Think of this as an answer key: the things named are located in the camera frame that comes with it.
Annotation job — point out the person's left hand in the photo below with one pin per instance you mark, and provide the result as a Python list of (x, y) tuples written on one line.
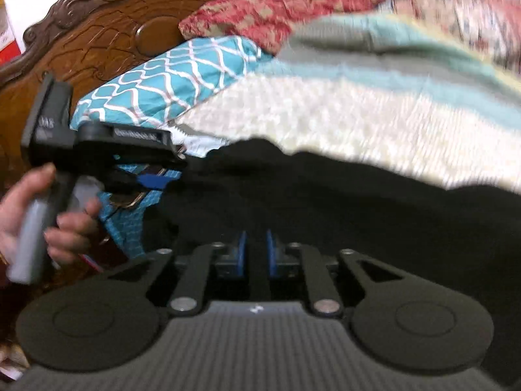
[(72, 236)]

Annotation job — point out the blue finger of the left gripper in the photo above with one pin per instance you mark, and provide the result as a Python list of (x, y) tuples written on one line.
[(155, 181)]

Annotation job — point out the red beige patterned blanket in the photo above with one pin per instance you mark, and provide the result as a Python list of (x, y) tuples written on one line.
[(268, 23)]

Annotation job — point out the teal grey patchwork quilt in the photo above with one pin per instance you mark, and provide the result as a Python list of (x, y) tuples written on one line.
[(374, 89)]

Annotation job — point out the black pants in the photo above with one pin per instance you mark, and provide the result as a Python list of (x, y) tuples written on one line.
[(466, 239)]

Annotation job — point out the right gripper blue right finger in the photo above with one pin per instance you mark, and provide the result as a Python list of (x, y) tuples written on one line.
[(272, 245)]

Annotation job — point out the floral patchwork blanket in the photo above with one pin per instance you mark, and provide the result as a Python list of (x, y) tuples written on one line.
[(491, 27)]

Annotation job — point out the carved wooden headboard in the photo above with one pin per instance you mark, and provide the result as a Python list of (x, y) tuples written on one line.
[(85, 43)]

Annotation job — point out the teal white patterned pillow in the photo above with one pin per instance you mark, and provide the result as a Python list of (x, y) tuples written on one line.
[(155, 93)]

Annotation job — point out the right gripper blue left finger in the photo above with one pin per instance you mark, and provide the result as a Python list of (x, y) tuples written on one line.
[(240, 260)]

